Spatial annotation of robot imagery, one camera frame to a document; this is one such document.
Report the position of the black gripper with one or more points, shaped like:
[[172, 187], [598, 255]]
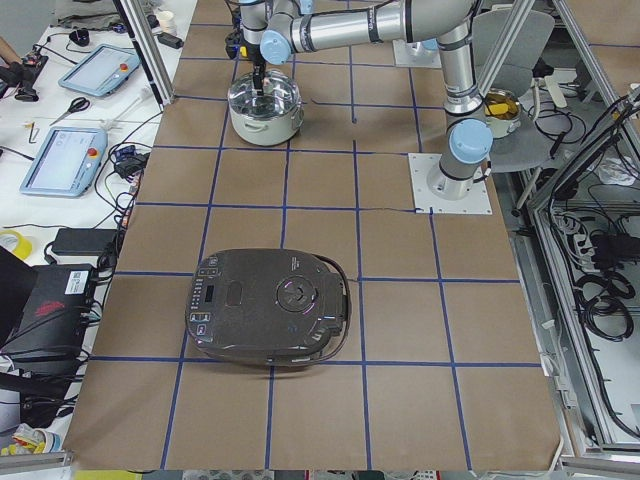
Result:
[[255, 56]]

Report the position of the glass pot lid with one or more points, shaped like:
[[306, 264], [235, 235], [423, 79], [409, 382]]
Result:
[[280, 96]]

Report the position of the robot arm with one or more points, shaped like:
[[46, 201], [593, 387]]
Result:
[[273, 31]]

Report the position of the pale green electric pot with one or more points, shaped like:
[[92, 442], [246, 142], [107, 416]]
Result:
[[267, 132]]

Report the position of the steel pot at right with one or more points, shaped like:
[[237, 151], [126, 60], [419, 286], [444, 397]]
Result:
[[502, 112]]

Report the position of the black power adapter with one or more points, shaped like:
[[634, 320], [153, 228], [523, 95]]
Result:
[[170, 40]]

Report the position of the paper cup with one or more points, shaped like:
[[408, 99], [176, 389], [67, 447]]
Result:
[[167, 21]]

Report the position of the upper teach pendant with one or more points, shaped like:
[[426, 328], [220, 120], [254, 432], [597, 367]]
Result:
[[103, 71]]

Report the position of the teach pendant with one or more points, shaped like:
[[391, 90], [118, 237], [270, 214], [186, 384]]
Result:
[[103, 71], [66, 163]]

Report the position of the scissors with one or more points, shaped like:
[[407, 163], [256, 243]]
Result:
[[77, 105]]

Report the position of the lower teach pendant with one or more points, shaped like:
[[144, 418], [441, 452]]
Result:
[[66, 163]]

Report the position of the black rice cooker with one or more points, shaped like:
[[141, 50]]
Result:
[[275, 307]]

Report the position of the black power brick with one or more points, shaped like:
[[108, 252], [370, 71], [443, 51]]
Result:
[[82, 241]]

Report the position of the grey chair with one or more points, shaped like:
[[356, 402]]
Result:
[[525, 147]]

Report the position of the yellow tape roll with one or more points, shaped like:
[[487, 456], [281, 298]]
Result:
[[16, 243]]

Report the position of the black computer box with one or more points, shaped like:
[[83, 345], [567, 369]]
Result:
[[43, 322]]

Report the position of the aluminium frame post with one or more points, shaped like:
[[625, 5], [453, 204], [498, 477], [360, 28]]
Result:
[[144, 43]]

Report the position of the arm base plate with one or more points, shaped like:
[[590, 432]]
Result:
[[435, 193]]

